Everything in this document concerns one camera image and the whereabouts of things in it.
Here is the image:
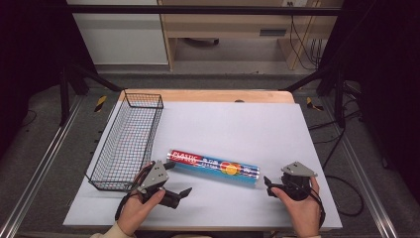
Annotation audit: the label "black metal stand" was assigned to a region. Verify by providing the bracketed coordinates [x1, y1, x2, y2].
[282, 64, 349, 129]
[58, 63, 124, 127]

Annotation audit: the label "plastic wrap roll box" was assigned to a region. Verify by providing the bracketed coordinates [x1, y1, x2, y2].
[166, 149, 262, 188]

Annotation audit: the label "hand-held gripper cable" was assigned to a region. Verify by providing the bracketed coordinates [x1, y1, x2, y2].
[308, 192, 327, 230]
[114, 191, 143, 222]

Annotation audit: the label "wooden table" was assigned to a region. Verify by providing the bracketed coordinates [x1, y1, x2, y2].
[118, 88, 295, 104]

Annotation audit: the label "black hanging cables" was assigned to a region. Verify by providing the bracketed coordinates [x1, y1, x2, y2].
[288, 14, 324, 71]

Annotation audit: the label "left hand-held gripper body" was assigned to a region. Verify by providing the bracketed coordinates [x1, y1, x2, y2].
[133, 160, 182, 210]

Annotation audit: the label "right hand-held gripper cable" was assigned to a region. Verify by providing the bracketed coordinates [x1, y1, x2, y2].
[308, 192, 327, 230]

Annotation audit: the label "wooden desk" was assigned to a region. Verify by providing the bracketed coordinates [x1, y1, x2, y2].
[157, 0, 345, 71]

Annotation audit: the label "black curtain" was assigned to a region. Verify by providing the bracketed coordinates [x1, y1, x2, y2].
[0, 0, 98, 157]
[318, 0, 420, 202]

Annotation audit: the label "person's right hand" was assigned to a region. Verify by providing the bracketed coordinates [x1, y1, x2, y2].
[270, 176, 324, 238]

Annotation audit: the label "left hand-held gripper cable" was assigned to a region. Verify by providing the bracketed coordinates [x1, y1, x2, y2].
[114, 191, 143, 222]

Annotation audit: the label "aluminium floor rail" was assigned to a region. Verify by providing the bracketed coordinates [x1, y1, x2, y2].
[320, 97, 401, 238]
[0, 94, 84, 238]

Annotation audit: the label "black horizontal bar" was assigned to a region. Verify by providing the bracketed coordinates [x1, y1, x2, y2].
[64, 4, 343, 16]

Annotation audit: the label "person's left hand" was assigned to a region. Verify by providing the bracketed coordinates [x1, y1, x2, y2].
[116, 187, 166, 237]

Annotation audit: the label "white cabinet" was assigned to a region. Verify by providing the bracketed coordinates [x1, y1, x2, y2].
[66, 0, 169, 65]

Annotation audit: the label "yellow black floor tape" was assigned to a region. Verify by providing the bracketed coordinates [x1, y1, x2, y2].
[94, 94, 109, 113]
[305, 96, 325, 112]

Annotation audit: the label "black wire basket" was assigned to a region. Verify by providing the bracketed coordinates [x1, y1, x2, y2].
[86, 91, 164, 192]

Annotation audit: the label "white power strip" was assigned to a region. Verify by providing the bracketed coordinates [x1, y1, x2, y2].
[281, 0, 319, 8]

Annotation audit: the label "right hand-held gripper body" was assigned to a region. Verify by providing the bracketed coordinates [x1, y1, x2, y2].
[280, 161, 319, 202]

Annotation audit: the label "white table mat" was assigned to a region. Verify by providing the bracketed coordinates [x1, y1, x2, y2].
[62, 100, 344, 230]

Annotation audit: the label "black floor cable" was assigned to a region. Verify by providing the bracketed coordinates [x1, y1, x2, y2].
[307, 108, 366, 218]

